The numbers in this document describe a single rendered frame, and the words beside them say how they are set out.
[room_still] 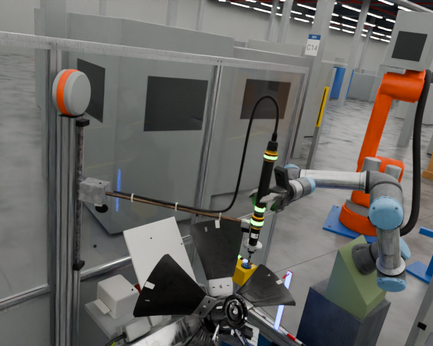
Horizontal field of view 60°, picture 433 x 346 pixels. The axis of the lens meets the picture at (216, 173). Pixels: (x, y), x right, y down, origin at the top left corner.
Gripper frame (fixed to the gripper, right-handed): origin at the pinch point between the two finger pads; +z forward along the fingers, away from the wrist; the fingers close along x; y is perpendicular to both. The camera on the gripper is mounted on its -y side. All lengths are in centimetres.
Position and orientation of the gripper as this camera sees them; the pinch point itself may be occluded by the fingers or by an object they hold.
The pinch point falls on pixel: (257, 196)
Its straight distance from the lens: 129.1
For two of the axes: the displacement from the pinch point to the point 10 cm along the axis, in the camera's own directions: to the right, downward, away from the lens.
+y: -1.4, 9.3, 3.3
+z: -6.9, 1.5, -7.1
